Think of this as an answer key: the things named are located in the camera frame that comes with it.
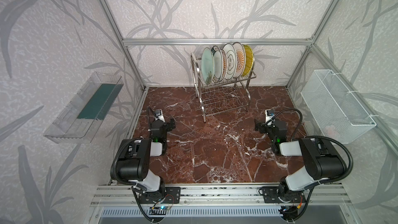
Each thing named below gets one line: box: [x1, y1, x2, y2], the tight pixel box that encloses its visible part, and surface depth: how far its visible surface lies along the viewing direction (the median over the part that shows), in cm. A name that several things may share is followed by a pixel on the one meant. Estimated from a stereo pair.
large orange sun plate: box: [232, 42, 247, 79], surface depth 85 cm
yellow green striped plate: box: [242, 44, 254, 78], surface depth 84 cm
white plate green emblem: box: [222, 42, 238, 81], surface depth 86 cm
